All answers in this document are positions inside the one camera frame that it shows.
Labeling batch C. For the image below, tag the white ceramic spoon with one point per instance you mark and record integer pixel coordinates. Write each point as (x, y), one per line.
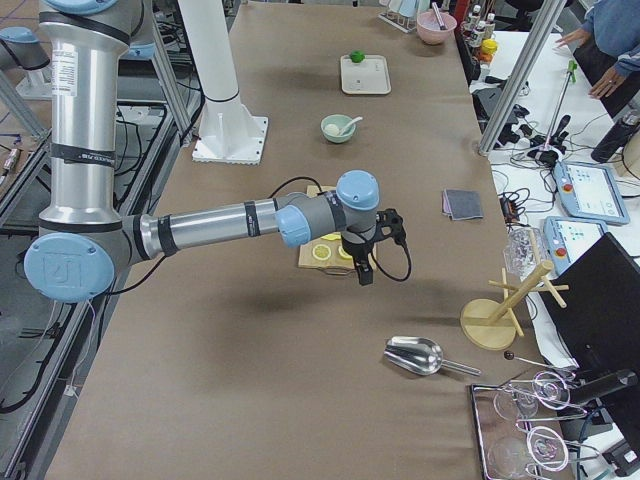
(346, 128)

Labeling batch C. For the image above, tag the white steamed bun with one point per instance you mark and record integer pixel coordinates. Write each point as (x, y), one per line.
(331, 130)

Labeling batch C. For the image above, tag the lower lemon slice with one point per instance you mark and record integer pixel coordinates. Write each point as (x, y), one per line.
(343, 253)

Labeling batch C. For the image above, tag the black monitor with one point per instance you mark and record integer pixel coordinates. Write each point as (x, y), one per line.
(600, 323)

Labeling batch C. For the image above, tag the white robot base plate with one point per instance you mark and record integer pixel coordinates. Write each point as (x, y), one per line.
(229, 133)

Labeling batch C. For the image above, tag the pink bowl with ice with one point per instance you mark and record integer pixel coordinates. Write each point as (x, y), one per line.
(429, 30)

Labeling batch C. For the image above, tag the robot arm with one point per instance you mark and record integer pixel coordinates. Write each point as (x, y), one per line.
(84, 243)

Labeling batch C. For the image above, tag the folded grey cloth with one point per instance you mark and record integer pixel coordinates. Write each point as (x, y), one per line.
(461, 204)

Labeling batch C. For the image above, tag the person's far hand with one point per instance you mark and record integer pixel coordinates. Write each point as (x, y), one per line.
(578, 37)

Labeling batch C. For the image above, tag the teach pendant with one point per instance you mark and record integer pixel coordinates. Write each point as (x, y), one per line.
(568, 239)
(590, 191)

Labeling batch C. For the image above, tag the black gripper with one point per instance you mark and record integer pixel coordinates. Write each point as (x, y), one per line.
(356, 246)

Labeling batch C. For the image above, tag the metal scoop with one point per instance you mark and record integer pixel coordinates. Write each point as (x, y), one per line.
(422, 356)

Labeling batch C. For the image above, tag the wooden mug tree stand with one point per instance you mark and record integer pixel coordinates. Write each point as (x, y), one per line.
(493, 325)

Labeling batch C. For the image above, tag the aluminium frame post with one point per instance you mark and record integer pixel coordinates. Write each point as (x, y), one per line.
(542, 27)

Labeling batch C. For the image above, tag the green lime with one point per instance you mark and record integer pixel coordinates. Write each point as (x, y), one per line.
(357, 56)

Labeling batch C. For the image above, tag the person's near hand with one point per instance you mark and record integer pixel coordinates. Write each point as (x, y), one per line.
(610, 81)

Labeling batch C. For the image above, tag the black water bottle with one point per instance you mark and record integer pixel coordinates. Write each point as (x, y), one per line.
(617, 136)

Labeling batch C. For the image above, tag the light green bowl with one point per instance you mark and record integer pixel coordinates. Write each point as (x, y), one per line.
(340, 120)

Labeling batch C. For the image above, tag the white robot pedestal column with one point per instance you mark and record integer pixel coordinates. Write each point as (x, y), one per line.
(208, 38)

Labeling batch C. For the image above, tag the teach pendant near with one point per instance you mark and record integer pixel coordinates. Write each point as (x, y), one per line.
(568, 239)

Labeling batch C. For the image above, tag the upper lemon half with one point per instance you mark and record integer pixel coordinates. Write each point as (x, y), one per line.
(321, 252)

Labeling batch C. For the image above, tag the beige rabbit tray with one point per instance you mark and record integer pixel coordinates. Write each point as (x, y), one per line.
(368, 77)

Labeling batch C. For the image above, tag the black tray with glasses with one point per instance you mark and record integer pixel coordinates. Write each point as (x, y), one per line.
(545, 425)

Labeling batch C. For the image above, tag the teach pendant far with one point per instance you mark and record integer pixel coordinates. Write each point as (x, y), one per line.
(590, 191)

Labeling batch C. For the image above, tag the bamboo cutting board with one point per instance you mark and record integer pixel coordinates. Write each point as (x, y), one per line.
(335, 265)

